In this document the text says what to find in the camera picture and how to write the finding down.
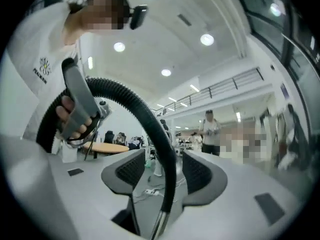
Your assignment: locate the black office chair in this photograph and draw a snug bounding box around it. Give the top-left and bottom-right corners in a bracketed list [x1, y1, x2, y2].
[103, 130, 115, 145]

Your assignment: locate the person's white flower-print shirt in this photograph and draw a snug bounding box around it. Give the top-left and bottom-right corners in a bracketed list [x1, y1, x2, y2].
[0, 0, 106, 165]

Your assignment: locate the clothes rack with garments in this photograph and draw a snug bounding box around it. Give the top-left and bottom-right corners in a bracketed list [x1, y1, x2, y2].
[259, 103, 311, 172]

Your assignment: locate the black vacuum hose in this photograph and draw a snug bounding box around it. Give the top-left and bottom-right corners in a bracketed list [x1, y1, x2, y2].
[36, 76, 177, 214]

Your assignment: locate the person's head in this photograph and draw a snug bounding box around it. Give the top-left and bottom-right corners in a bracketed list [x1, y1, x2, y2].
[66, 0, 132, 32]

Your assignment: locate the round wooden table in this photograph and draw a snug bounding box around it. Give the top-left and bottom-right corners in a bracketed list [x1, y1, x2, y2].
[82, 142, 130, 160]

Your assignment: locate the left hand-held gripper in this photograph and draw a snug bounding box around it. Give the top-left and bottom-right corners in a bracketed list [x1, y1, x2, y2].
[59, 57, 113, 145]

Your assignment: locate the head-mounted camera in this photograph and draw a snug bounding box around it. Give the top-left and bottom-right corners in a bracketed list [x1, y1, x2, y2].
[129, 5, 149, 31]

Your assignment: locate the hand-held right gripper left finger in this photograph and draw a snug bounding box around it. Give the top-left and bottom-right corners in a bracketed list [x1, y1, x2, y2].
[49, 148, 146, 236]

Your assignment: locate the silver metal vacuum tube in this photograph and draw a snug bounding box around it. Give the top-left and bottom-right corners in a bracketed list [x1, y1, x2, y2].
[149, 210, 171, 240]

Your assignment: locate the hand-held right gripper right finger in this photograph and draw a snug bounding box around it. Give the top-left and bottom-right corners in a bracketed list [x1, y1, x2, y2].
[159, 150, 303, 240]

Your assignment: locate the balcony metal railing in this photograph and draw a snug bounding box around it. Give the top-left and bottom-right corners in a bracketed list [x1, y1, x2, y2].
[151, 67, 265, 117]

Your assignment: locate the black framed glass door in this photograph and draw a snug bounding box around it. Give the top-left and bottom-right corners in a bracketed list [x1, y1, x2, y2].
[231, 0, 320, 135]

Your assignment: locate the white power strip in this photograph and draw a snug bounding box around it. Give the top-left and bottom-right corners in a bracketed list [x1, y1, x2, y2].
[144, 187, 162, 197]

